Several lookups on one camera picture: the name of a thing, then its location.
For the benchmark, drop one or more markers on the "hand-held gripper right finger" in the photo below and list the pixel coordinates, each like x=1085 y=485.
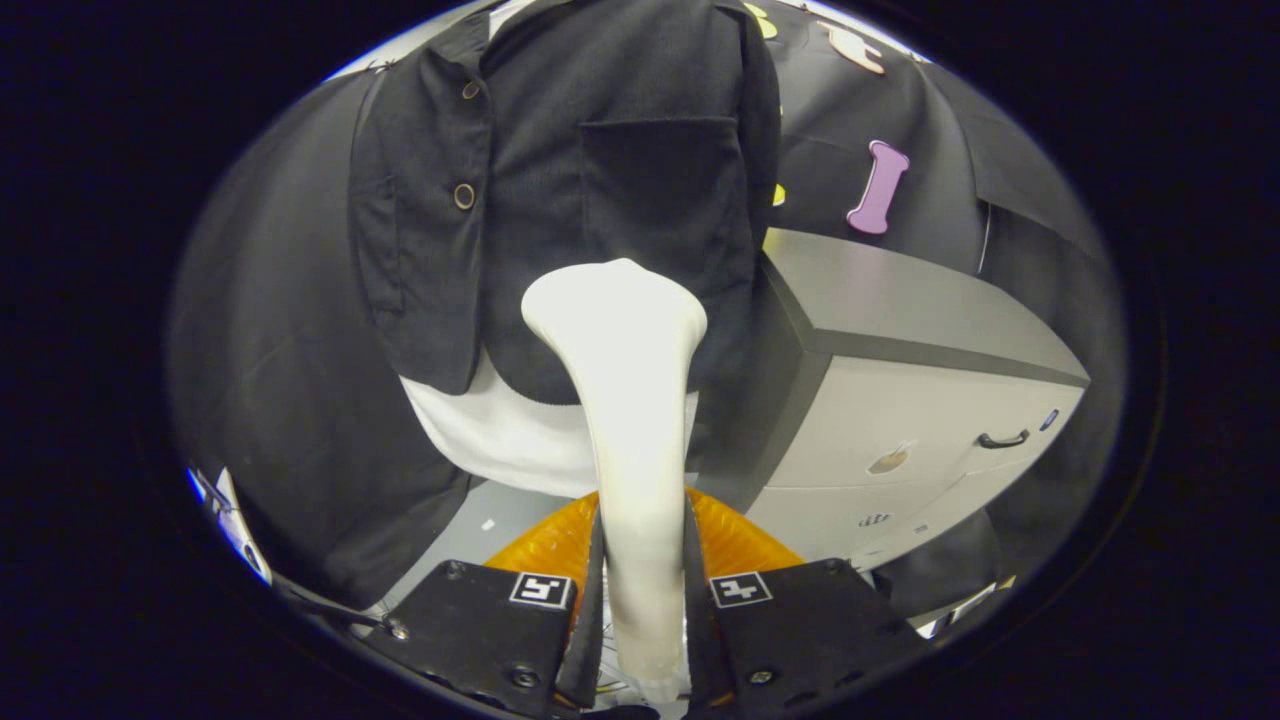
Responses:
x=698 y=620

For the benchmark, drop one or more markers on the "black suit jacket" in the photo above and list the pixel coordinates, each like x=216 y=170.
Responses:
x=600 y=100

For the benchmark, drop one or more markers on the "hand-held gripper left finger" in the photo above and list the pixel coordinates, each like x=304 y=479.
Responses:
x=592 y=620

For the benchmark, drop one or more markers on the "white garment steamer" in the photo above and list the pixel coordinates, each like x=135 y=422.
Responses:
x=630 y=400

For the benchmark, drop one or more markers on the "white flat box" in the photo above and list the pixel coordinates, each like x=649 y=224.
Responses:
x=960 y=607

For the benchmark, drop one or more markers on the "black backdrop cloth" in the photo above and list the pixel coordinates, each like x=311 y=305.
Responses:
x=270 y=350

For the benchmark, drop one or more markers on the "grey cabinet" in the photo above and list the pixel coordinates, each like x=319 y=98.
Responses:
x=900 y=310

